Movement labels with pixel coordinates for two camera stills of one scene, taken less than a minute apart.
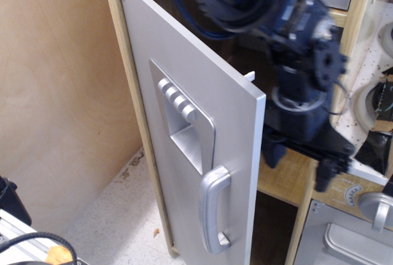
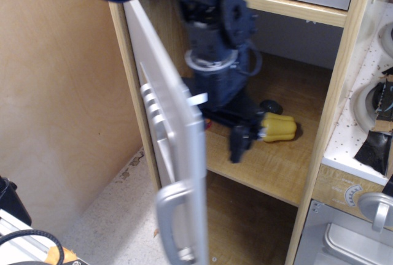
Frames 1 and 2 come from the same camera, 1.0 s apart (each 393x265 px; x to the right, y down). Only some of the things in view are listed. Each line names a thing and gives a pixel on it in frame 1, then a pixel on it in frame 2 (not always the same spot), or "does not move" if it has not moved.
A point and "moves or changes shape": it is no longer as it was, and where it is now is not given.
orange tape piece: x=58 y=254 does not move
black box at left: x=11 y=202 does not move
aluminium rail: x=34 y=249 does not move
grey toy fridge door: x=207 y=127 moves or changes shape
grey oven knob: x=377 y=208 does not move
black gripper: x=304 y=121 to x=229 y=102
